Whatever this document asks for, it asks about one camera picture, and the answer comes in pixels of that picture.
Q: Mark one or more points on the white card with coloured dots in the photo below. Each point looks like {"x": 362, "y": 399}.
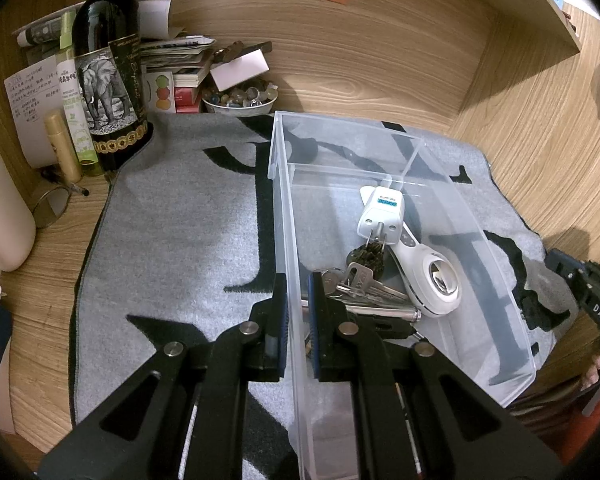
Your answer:
{"x": 161, "y": 91}

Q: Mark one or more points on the bowl of marbles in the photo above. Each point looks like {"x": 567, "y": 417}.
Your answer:
{"x": 237, "y": 100}

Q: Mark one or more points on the orange cloth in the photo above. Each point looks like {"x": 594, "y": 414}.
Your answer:
{"x": 565, "y": 420}

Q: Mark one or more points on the white plug adapter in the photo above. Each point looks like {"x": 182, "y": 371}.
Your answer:
{"x": 382, "y": 210}

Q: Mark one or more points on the white handwritten paper note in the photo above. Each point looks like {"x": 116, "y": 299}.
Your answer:
{"x": 27, "y": 105}

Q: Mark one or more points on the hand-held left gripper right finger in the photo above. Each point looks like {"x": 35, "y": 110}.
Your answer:
{"x": 314, "y": 330}

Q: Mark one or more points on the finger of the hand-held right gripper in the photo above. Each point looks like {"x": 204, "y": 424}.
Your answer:
{"x": 567, "y": 267}

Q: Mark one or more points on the wooden shelf board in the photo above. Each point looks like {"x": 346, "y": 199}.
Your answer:
{"x": 545, "y": 5}

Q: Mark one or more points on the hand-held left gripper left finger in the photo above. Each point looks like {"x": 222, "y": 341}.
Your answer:
{"x": 281, "y": 325}

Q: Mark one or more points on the dark spiky ball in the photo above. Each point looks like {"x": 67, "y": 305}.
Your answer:
{"x": 367, "y": 260}

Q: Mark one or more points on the grey mat with black pattern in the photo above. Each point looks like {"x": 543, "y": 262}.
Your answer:
{"x": 180, "y": 235}

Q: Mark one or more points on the silver metal tube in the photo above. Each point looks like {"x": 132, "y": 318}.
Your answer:
{"x": 395, "y": 312}

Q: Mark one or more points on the curled white paper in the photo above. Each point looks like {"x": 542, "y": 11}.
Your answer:
{"x": 155, "y": 17}

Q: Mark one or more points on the stack of books and papers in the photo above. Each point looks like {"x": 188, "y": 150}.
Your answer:
{"x": 180, "y": 60}

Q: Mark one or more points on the clear plastic storage box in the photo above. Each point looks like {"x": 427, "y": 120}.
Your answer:
{"x": 480, "y": 240}

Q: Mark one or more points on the cream tall mug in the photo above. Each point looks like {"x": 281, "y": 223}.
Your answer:
{"x": 2, "y": 210}

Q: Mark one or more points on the white handheld massager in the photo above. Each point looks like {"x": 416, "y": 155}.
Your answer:
{"x": 430, "y": 280}

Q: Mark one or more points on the small pale pink box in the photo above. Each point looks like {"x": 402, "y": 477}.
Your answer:
{"x": 240, "y": 71}

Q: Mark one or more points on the dark wine bottle elephant label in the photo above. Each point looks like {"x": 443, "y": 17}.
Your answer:
{"x": 107, "y": 60}

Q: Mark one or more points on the bunch of metal keys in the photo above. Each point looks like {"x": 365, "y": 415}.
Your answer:
{"x": 365, "y": 282}

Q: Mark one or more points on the small round mirror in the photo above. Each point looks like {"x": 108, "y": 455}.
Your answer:
{"x": 50, "y": 207}

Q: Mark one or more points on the rolled printed paper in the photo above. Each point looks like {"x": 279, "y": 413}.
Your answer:
{"x": 40, "y": 30}

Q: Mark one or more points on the green spray bottle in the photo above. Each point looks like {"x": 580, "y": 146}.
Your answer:
{"x": 80, "y": 125}

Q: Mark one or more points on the gold cylindrical tube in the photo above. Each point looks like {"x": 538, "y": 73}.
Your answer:
{"x": 62, "y": 145}

